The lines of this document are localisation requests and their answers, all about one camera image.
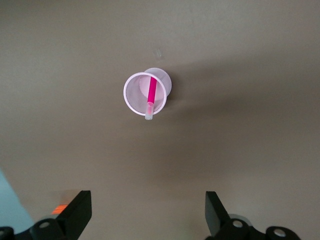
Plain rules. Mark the translucent pink plastic cup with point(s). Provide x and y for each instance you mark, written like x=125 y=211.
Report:
x=135 y=95

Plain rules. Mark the brown table cover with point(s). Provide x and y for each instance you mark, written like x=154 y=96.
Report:
x=225 y=125

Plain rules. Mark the clear tape piece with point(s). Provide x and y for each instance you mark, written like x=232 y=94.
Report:
x=158 y=54

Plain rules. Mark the orange sticker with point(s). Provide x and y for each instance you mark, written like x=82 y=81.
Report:
x=60 y=209

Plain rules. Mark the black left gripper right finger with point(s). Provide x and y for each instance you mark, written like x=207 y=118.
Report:
x=216 y=215

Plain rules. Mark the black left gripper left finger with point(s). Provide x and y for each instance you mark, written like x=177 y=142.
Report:
x=75 y=215

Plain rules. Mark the pink marker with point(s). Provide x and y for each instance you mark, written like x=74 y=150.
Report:
x=152 y=91

